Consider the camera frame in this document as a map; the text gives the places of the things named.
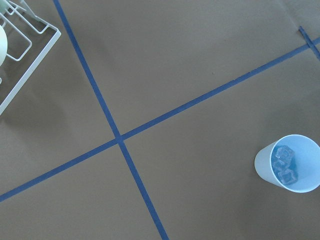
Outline light blue plastic cup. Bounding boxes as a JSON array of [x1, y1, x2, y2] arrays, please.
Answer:
[[254, 134, 320, 193]]

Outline pale green cup in rack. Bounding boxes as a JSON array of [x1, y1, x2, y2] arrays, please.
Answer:
[[0, 25, 8, 66]]

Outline clear ice cubes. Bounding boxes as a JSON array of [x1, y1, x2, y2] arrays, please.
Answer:
[[271, 145, 298, 186]]

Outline white wire cup rack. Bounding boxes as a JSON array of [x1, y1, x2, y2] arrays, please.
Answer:
[[0, 0, 61, 113]]

